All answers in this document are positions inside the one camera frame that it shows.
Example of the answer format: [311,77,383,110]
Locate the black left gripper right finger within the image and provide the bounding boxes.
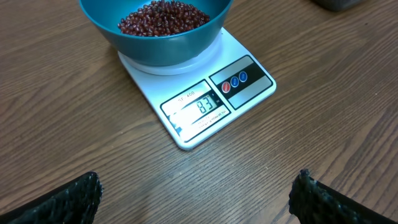
[289,169,397,224]

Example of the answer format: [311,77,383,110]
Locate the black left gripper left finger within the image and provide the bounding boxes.
[1,171,103,224]

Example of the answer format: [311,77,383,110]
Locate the white digital kitchen scale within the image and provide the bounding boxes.
[118,29,277,151]

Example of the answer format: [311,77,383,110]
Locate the blue bowl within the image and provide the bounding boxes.
[80,0,233,66]

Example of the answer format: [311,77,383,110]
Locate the red adzuki beans in bowl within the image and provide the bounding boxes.
[118,1,210,37]

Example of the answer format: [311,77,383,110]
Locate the clear plastic bean container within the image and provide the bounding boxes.
[312,0,364,12]

